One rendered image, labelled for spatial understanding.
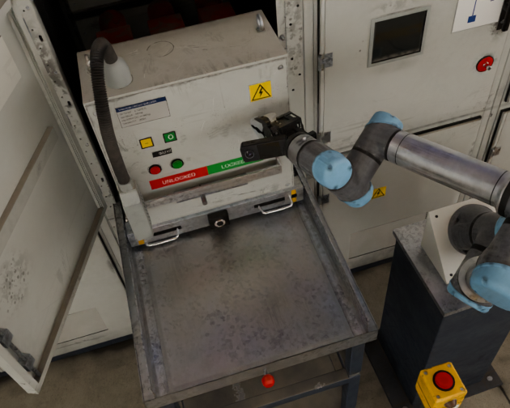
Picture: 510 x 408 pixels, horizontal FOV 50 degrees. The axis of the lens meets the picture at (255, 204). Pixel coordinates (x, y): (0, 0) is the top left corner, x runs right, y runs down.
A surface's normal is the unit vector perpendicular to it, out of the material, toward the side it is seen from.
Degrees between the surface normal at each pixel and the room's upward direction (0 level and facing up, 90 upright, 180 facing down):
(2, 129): 90
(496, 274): 34
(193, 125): 90
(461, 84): 90
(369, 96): 90
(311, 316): 0
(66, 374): 0
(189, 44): 0
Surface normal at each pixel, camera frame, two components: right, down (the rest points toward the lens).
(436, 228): 0.15, 0.05
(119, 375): -0.08, -0.65
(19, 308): 0.99, 0.03
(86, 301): 0.27, 0.72
